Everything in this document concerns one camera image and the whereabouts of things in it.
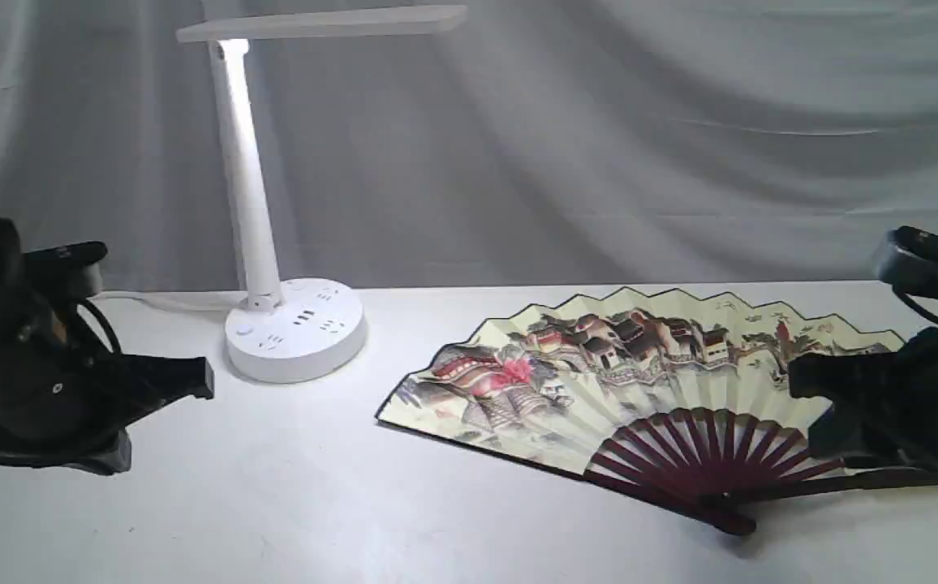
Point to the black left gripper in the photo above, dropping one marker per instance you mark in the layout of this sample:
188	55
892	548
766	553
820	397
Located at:
67	399

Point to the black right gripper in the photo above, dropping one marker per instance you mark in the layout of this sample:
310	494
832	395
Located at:
883	407

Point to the painted folding paper fan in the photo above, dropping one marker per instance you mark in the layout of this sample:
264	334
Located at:
674	400

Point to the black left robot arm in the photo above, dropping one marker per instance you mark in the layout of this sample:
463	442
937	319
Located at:
16	291

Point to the white desk lamp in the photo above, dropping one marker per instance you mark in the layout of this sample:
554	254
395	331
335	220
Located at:
287	331

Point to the grey backdrop cloth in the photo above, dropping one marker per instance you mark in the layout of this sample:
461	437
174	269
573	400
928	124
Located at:
540	143

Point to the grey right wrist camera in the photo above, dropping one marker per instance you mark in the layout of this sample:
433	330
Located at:
907	259

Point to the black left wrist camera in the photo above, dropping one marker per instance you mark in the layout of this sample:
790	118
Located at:
72	271

